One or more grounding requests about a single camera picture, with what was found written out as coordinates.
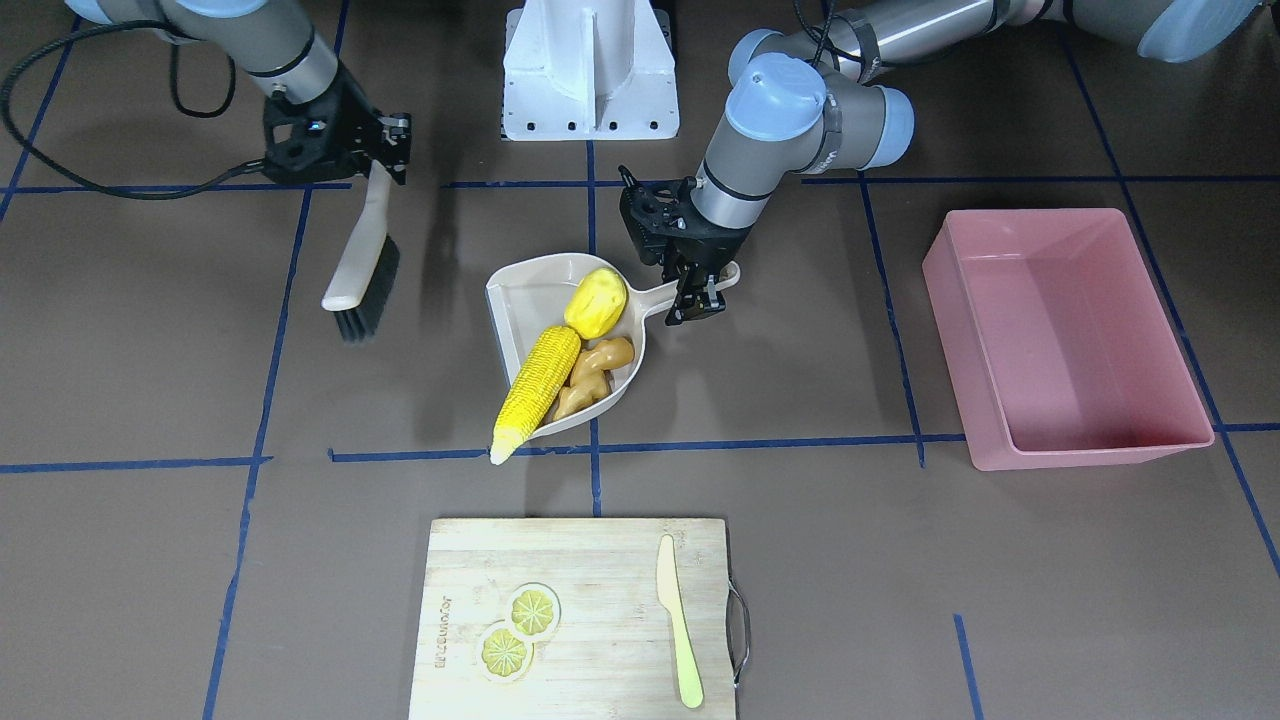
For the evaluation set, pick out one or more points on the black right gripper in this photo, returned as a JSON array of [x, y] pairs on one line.
[[352, 112]]

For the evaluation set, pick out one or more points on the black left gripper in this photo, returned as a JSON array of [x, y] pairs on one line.
[[712, 243]]

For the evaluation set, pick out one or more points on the brown toy ginger root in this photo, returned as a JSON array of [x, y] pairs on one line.
[[587, 383]]

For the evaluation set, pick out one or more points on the beige hand brush black bristles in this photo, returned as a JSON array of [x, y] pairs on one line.
[[365, 274]]

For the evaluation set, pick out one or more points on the yellow toy corn cob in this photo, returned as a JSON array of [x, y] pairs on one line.
[[536, 386]]

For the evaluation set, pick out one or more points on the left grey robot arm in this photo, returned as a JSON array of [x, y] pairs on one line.
[[814, 100]]

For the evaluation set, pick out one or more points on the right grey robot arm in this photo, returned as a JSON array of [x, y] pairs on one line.
[[274, 41]]

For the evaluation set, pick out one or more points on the pink plastic bin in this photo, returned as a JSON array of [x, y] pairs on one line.
[[1058, 348]]

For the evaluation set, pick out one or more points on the toy lemon slice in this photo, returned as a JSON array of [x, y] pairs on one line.
[[502, 655], [533, 612]]

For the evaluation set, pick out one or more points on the wooden cutting board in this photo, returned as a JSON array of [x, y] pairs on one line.
[[612, 654]]

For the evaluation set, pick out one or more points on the yellow plastic toy knife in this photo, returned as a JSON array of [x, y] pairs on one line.
[[688, 678]]

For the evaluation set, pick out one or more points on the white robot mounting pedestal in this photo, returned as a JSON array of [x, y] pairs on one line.
[[590, 70]]

